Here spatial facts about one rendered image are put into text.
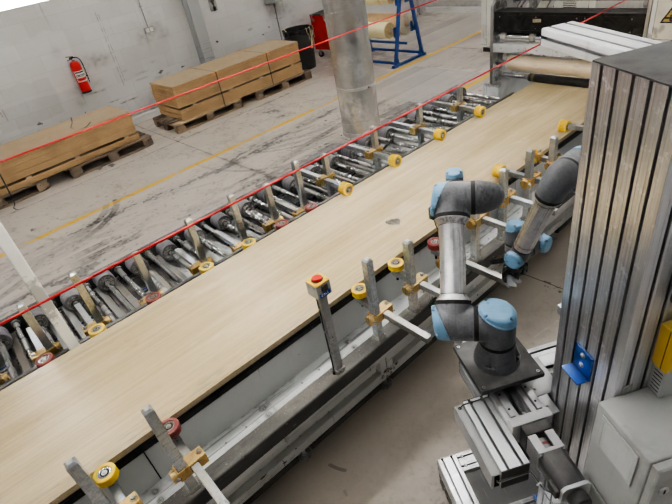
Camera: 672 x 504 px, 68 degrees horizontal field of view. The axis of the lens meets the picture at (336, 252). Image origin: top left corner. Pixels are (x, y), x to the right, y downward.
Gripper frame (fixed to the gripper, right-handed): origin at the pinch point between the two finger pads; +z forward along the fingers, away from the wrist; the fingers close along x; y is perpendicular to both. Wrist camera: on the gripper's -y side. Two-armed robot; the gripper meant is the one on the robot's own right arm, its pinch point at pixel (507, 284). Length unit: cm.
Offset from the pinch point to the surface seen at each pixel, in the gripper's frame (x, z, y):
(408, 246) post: -30, -27, -31
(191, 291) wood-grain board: -104, -7, -116
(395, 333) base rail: -47, 13, -29
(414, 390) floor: -27, 83, -41
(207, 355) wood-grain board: -121, -7, -68
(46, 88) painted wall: -14, -9, -746
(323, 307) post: -81, -27, -31
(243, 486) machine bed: -134, 66, -56
